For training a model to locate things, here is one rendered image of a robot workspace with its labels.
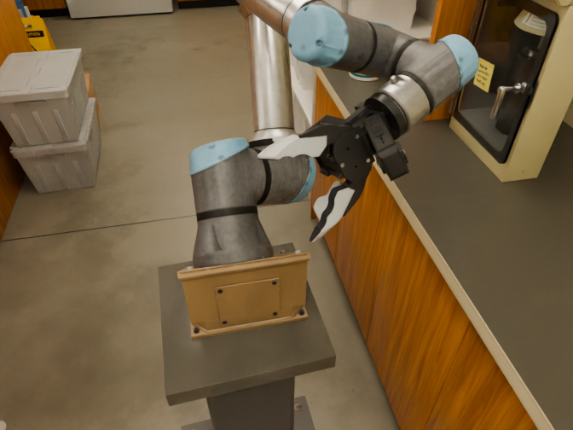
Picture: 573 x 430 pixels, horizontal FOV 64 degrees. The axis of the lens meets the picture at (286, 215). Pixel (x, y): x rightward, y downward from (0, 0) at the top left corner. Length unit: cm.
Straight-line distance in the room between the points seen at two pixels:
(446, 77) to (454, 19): 85
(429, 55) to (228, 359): 62
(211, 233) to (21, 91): 208
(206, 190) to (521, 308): 69
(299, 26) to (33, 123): 233
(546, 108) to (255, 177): 79
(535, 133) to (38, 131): 242
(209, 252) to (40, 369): 149
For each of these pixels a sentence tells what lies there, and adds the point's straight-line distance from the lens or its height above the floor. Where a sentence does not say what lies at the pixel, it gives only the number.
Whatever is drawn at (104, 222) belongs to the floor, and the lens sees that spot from 277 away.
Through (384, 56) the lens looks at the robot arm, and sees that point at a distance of 73.
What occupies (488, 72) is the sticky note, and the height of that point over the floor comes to 119.
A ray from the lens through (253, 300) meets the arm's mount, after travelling 87.
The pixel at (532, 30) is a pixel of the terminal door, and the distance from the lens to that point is 130.
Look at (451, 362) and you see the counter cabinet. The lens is 128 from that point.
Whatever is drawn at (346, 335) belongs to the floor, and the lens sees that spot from 209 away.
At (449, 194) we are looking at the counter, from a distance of 132.
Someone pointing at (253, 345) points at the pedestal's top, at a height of 94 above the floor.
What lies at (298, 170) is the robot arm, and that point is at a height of 117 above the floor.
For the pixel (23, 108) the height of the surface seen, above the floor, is 57.
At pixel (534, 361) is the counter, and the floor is 94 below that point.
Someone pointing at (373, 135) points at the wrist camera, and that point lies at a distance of 59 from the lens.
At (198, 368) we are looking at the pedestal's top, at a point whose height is 94.
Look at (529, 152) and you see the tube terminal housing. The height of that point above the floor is 103.
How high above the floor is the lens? 171
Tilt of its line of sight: 41 degrees down
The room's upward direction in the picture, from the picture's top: straight up
